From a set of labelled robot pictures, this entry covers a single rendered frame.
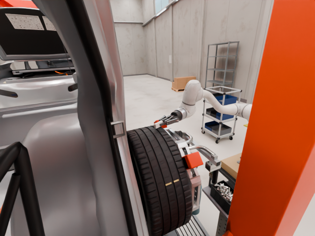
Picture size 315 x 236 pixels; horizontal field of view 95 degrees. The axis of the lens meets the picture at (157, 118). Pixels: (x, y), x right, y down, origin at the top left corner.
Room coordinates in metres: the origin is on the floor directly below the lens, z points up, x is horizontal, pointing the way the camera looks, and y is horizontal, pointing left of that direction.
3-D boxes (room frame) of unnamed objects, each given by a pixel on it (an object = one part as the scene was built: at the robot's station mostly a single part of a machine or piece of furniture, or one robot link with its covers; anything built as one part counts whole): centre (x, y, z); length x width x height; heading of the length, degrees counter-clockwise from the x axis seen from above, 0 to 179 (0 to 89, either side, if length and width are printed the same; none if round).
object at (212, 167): (0.75, -0.35, 0.93); 0.09 x 0.05 x 0.05; 111
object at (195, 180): (0.83, -0.09, 0.85); 0.54 x 0.07 x 0.54; 21
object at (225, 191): (0.84, -0.53, 0.51); 0.20 x 0.14 x 0.13; 22
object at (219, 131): (2.64, -1.21, 0.50); 0.54 x 0.42 x 1.00; 21
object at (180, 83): (7.40, -1.40, 0.32); 1.11 x 0.78 x 0.64; 110
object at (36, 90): (4.79, 2.82, 1.49); 4.95 x 1.86 x 1.59; 21
